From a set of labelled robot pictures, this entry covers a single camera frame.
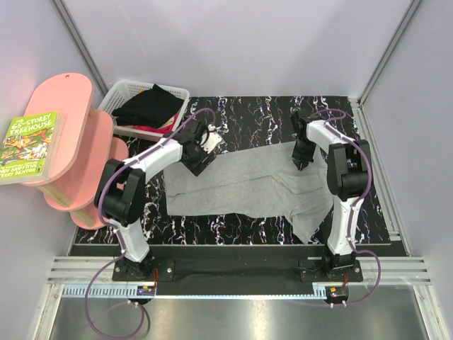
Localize red and beige clothes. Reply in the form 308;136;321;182
130;115;178;134

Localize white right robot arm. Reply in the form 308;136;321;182
291;109;372;281

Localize left orange connector board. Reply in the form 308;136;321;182
137;283;156;296

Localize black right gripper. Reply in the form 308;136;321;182
291;138;316;169

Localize grey t shirt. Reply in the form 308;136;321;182
164;142;333;243

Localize black t shirt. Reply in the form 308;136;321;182
113;85;184;129

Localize right orange connector board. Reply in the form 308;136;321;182
326;286;349;300

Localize green treehouse book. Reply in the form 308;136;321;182
1;111;64;185

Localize orange connector board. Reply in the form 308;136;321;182
137;283;156;296
326;286;349;300

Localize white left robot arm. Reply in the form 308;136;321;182
94;120;222;281

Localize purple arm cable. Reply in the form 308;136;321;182
314;108;382;307
83;108;217;336

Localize aluminium frame rail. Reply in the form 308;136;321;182
46;256;117;283

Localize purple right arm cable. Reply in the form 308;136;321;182
314;108;382;307

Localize pink tiered wooden shelf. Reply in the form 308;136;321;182
25;73;128;230

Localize white plastic laundry basket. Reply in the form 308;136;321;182
98;80;190;142

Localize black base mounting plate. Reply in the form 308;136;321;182
113;245;363;298

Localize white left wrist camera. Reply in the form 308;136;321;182
201;124;223;154

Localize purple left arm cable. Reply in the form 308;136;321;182
83;108;217;336

